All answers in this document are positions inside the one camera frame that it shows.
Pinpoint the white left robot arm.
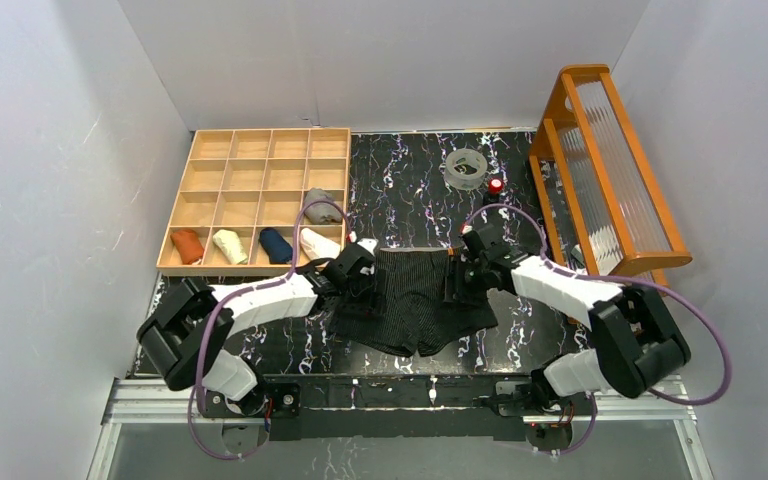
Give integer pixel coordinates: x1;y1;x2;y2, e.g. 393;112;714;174
136;238;377;406

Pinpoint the black striped underwear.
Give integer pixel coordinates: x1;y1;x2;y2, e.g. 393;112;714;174
326;248;498;357

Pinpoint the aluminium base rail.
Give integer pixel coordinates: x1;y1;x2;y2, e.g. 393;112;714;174
89;376;713;479

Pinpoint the clear tape roll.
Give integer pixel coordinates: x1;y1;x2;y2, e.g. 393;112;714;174
444;148;488;191

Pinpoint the grey beige underwear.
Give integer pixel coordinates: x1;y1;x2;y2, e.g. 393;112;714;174
303;188;343;225

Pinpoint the rolled blue underwear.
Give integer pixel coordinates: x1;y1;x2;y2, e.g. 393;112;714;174
258;227;294;264

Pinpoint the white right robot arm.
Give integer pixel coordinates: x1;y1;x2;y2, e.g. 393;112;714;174
445;225;691;409

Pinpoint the rolled orange underwear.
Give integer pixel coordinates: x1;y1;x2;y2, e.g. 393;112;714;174
170;228;205;265

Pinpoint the red small cap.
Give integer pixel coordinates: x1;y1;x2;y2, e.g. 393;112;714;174
487;178;505;197

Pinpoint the orange wooden rack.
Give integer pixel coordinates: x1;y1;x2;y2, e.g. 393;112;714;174
528;64;693;285

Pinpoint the rolled cream underwear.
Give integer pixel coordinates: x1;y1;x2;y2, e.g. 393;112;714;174
212;229;248;265

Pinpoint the wooden compartment tray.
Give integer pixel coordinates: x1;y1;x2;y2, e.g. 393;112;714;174
157;128;351;277

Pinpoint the rolled white underwear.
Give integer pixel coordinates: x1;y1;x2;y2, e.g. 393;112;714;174
299;228;341;261

